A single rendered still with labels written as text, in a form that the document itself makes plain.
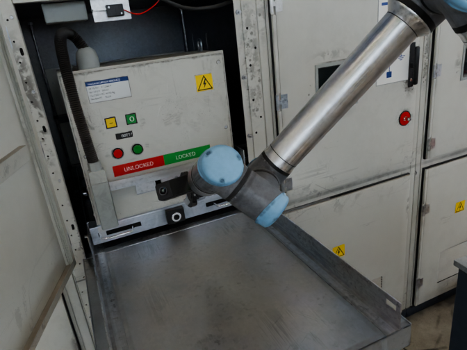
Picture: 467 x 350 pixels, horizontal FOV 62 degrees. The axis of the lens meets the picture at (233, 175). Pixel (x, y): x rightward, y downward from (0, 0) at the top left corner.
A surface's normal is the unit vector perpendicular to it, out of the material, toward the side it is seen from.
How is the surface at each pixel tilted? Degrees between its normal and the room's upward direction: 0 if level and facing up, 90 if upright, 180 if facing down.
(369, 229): 91
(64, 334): 90
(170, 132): 90
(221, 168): 56
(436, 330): 0
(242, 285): 0
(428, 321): 0
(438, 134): 90
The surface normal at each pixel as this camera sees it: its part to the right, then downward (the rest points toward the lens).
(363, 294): -0.91, 0.24
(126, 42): 0.40, 0.29
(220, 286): -0.11, -0.92
